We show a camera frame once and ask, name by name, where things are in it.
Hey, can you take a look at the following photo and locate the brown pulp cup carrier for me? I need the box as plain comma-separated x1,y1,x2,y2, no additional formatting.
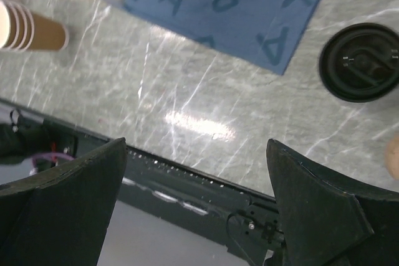
385,135,399,180

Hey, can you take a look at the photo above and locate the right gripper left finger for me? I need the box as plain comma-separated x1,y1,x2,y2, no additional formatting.
1,138,127,265

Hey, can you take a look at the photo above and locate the stack of brown paper cups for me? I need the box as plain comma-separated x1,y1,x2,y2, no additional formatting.
1,0,69,52

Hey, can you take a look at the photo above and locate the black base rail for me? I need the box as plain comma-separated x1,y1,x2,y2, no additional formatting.
0,97,287,266

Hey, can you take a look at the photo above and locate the blue alphabet cloth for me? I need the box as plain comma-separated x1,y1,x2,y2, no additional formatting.
121,0,320,75

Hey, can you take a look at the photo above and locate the black plastic cup lid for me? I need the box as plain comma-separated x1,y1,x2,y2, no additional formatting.
319,22,398,103

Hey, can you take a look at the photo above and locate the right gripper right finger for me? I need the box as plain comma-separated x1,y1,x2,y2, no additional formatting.
266,139,398,265

